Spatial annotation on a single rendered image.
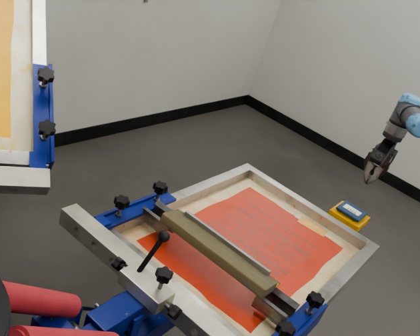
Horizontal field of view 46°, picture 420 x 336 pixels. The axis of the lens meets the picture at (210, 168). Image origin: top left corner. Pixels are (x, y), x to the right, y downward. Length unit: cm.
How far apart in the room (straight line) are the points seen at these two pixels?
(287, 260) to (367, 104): 354
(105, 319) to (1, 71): 75
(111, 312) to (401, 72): 412
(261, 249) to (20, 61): 90
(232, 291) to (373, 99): 379
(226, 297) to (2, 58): 90
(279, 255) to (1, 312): 105
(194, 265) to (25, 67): 73
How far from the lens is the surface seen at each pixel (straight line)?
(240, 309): 134
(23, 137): 139
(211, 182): 175
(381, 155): 185
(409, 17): 486
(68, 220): 134
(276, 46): 535
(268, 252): 158
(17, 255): 276
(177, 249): 145
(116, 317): 110
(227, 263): 129
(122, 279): 115
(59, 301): 102
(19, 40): 156
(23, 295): 93
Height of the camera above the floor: 184
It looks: 27 degrees down
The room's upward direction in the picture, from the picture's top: 19 degrees clockwise
